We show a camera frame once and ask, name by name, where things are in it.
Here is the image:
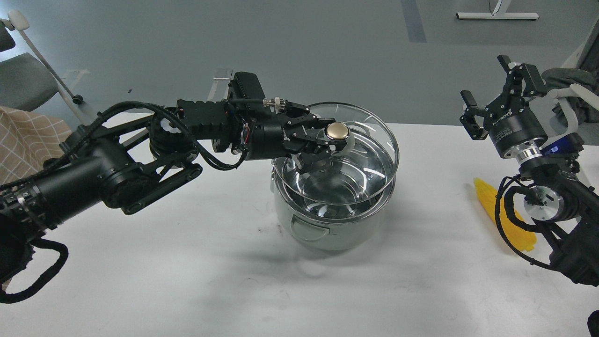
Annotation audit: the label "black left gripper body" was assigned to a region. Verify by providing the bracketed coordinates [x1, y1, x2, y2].
[245, 115, 291, 161]

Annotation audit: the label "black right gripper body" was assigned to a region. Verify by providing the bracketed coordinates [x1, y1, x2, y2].
[485, 93, 548, 159]

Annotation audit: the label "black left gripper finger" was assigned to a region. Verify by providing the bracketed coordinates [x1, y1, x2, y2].
[286, 136, 347, 174]
[279, 105, 336, 136]

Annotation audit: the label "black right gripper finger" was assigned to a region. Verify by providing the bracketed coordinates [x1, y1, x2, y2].
[460, 90, 489, 140]
[497, 55, 547, 98]

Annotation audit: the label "glass pot lid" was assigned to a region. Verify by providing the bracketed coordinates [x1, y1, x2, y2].
[272, 102, 399, 205]

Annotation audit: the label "yellow corn cob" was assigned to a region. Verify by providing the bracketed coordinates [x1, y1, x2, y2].
[473, 177, 537, 252]

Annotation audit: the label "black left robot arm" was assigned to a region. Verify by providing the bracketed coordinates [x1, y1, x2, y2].
[1, 72, 351, 304]

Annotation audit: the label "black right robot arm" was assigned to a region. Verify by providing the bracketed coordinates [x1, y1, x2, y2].
[460, 55, 599, 286]

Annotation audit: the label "pale green steel pot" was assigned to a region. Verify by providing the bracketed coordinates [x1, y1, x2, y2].
[271, 158, 395, 251]

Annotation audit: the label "white chair with grey cloth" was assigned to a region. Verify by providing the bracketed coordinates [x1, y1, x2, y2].
[542, 23, 598, 151]

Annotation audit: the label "white desk leg base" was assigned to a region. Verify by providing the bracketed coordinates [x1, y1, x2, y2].
[455, 0, 539, 21]

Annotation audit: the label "beige checkered cloth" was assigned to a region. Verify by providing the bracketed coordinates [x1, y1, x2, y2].
[0, 106, 72, 185]

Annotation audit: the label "grey office chair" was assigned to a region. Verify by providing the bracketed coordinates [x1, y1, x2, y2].
[0, 10, 96, 125]

